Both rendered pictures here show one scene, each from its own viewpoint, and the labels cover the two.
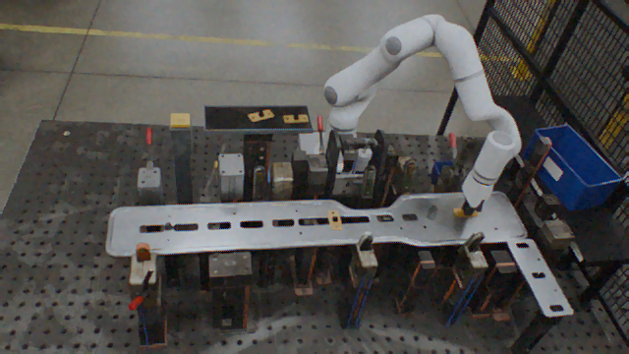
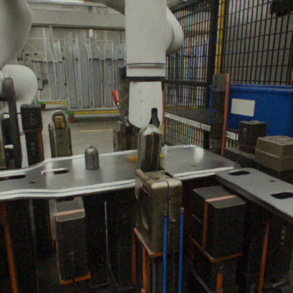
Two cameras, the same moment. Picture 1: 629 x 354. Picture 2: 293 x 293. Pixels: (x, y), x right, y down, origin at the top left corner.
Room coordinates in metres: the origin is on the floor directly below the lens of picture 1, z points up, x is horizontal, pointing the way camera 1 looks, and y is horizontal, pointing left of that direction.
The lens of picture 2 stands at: (0.64, -0.49, 1.21)
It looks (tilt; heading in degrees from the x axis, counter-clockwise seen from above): 15 degrees down; 356
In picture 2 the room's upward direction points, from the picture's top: straight up
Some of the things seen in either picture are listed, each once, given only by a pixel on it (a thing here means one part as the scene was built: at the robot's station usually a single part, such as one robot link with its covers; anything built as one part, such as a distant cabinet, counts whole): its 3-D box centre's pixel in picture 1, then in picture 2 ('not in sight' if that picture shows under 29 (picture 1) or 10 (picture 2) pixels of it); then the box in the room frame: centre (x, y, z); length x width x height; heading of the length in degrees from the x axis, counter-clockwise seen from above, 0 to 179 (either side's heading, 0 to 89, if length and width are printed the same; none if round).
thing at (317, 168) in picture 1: (311, 199); not in sight; (1.35, -0.01, 0.89); 0.13 x 0.11 x 0.38; 17
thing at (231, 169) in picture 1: (230, 206); not in sight; (1.24, 0.27, 0.90); 0.13 x 0.10 x 0.41; 17
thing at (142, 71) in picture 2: (485, 172); (145, 71); (1.30, -0.54, 1.20); 0.09 x 0.08 x 0.03; 17
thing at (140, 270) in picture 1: (149, 302); not in sight; (0.82, 0.42, 0.88); 0.15 x 0.11 x 0.36; 17
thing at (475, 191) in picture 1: (479, 186); (146, 101); (1.30, -0.54, 1.14); 0.10 x 0.07 x 0.11; 17
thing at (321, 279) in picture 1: (326, 245); not in sight; (1.18, -0.09, 0.84); 0.13 x 0.05 x 0.29; 17
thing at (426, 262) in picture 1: (415, 285); (75, 286); (1.08, -0.40, 0.84); 0.11 x 0.08 x 0.29; 17
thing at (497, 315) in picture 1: (511, 285); (250, 253); (1.16, -0.74, 0.84); 0.11 x 0.06 x 0.29; 17
